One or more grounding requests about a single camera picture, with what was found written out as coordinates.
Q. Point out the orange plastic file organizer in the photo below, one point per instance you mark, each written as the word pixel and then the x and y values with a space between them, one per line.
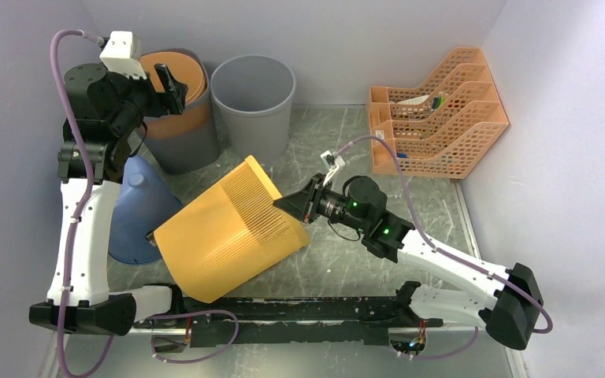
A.
pixel 441 128

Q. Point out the yellow mesh plastic bin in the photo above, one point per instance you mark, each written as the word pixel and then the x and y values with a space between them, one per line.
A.
pixel 229 234

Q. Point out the orange plastic bin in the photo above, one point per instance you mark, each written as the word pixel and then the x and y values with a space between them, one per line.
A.
pixel 186 68

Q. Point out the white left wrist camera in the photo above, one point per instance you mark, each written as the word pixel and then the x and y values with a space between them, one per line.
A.
pixel 121 54

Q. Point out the dark grey ribbed bin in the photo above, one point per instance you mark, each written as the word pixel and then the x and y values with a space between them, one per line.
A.
pixel 191 150

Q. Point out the blue plastic bin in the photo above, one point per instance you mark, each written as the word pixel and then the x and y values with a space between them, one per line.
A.
pixel 144 203

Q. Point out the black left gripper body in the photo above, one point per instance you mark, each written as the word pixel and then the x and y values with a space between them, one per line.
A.
pixel 139 101

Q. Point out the aluminium frame rail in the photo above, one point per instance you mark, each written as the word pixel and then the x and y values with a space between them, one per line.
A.
pixel 505 302

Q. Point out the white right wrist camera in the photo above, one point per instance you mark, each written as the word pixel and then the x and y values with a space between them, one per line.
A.
pixel 334 163

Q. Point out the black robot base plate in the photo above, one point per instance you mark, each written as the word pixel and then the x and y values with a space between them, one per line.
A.
pixel 366 319

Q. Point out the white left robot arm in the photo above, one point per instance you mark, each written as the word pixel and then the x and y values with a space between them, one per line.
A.
pixel 79 300

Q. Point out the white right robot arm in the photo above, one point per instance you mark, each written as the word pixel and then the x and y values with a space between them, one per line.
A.
pixel 505 302

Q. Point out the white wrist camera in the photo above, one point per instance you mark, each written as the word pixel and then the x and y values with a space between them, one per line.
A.
pixel 334 163
pixel 121 54

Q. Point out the light grey plastic bin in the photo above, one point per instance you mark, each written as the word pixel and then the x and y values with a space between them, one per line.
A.
pixel 254 95

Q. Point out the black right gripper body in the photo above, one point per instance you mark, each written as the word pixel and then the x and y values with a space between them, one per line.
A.
pixel 331 205

